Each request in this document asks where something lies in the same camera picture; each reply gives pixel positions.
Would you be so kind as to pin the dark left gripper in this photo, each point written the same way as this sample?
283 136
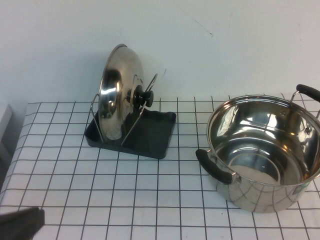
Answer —
20 223

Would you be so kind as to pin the steel pot lid black knob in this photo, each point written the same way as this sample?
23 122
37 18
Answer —
117 100

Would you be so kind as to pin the white black-grid tablecloth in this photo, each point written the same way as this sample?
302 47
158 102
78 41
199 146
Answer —
100 190

